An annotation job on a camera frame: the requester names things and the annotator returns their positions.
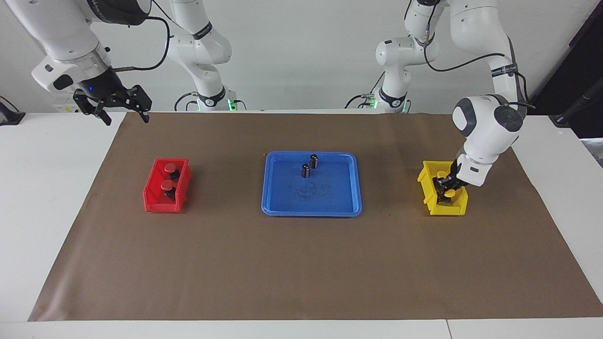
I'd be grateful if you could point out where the black background panel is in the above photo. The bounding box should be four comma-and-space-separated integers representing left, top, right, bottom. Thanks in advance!
532, 0, 603, 139

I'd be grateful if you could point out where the black base cable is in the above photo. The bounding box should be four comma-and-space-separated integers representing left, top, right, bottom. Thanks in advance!
174, 92, 199, 112
345, 71, 384, 110

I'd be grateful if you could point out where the blue plastic tray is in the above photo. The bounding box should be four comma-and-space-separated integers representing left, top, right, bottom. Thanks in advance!
261, 151, 363, 218

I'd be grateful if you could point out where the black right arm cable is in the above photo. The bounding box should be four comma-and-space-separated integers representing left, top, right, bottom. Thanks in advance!
106, 0, 171, 72

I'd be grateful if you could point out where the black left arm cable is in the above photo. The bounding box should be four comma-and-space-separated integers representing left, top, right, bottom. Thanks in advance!
423, 0, 537, 110

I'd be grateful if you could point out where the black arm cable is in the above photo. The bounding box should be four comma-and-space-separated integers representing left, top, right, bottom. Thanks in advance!
106, 0, 171, 72
423, 0, 537, 110

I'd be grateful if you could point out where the brown paper table mat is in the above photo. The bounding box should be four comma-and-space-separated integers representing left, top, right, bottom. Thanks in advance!
28, 112, 603, 322

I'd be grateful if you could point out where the yellow plastic bin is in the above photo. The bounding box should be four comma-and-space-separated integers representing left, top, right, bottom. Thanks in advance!
417, 161, 469, 217

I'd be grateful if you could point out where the black stand bar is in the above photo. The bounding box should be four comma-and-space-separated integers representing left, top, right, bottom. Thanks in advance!
550, 78, 603, 129

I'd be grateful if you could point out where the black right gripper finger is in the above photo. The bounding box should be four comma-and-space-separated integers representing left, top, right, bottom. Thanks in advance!
133, 97, 152, 124
93, 100, 113, 127

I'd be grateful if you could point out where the red plastic bin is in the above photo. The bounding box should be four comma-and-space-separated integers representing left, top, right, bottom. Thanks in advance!
143, 157, 193, 213

